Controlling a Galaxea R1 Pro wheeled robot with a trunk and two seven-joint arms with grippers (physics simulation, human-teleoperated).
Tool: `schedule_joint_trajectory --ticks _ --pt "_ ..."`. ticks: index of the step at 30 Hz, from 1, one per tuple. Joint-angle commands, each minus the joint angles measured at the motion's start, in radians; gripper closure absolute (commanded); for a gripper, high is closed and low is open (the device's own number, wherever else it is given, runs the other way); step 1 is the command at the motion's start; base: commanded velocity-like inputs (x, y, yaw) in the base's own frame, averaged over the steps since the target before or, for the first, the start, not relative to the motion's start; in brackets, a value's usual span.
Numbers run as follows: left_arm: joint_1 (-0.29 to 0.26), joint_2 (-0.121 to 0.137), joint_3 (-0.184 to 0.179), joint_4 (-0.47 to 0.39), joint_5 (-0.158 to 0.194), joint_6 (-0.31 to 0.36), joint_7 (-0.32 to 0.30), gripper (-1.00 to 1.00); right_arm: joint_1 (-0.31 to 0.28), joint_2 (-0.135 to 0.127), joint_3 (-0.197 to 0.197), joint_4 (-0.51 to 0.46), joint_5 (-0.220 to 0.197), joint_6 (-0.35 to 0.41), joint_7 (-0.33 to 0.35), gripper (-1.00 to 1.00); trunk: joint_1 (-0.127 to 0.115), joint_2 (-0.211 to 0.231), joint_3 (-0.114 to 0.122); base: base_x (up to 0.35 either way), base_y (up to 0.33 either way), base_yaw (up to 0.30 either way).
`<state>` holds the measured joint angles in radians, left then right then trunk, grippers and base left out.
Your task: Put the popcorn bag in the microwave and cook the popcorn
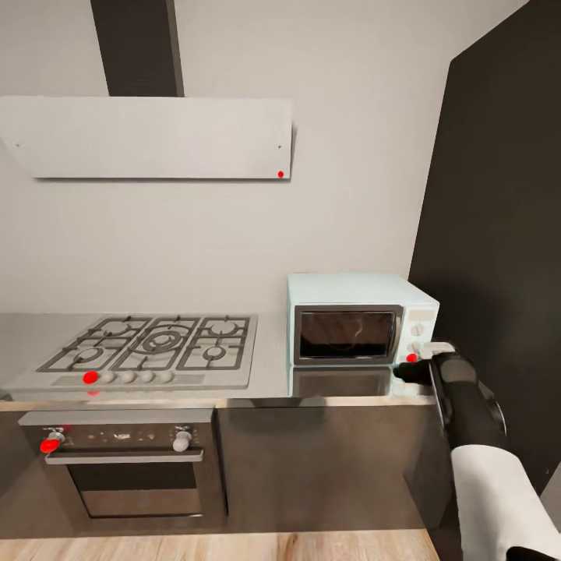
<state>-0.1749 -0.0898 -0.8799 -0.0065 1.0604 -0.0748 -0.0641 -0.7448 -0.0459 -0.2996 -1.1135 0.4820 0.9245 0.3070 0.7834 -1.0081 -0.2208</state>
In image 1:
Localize microwave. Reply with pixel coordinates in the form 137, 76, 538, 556
286, 273, 439, 365

